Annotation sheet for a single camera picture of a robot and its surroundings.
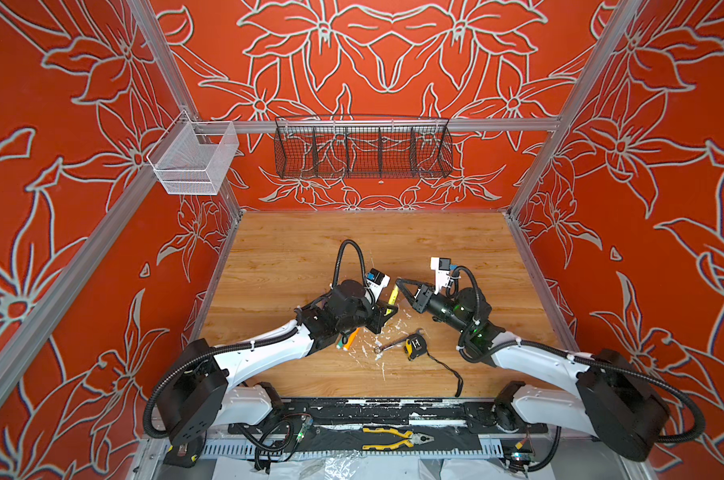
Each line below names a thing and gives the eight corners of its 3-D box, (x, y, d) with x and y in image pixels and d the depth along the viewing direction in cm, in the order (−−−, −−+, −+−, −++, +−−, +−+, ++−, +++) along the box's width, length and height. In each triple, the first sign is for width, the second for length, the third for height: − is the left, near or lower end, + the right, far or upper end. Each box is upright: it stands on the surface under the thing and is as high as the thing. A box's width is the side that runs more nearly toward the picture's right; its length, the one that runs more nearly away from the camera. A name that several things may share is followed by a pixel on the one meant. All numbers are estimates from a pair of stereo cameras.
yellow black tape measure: (408, 360, 83) (410, 357, 81) (399, 343, 87) (400, 339, 84) (427, 352, 85) (429, 347, 82) (418, 335, 88) (419, 330, 86)
